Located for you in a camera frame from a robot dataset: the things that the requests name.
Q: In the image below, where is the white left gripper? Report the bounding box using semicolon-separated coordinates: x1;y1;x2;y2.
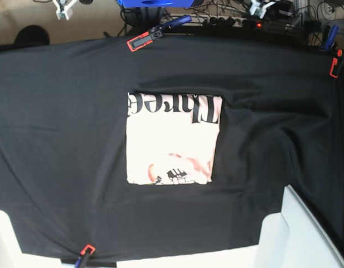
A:
249;0;278;18

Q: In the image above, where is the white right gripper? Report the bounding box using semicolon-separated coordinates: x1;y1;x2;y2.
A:
52;0;77;20

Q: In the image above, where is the pink T-shirt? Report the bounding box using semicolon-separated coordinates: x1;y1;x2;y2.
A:
126;93;222;185

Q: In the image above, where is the black power strip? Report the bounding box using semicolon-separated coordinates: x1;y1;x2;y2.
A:
186;15;263;29

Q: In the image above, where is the blue plastic box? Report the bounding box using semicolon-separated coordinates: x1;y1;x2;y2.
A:
117;0;194;8

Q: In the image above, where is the orange black clamp right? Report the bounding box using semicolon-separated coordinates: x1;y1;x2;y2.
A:
322;25;343;78

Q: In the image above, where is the orange black clamp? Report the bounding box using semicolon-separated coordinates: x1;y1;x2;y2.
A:
322;25;343;78
127;15;192;52

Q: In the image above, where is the orange black clamp top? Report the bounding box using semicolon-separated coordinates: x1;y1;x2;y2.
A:
127;15;192;52

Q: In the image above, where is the black table cloth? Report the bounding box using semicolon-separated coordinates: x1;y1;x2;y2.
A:
0;36;344;263

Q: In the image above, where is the white box right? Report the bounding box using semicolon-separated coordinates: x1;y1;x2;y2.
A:
254;185;344;268

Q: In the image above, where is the white box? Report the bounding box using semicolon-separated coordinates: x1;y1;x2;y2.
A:
254;185;344;268
0;210;30;268

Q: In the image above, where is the white box left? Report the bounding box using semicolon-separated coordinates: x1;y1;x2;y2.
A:
0;210;30;268

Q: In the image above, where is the blue clamp bottom edge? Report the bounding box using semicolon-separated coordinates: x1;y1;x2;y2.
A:
74;244;96;268

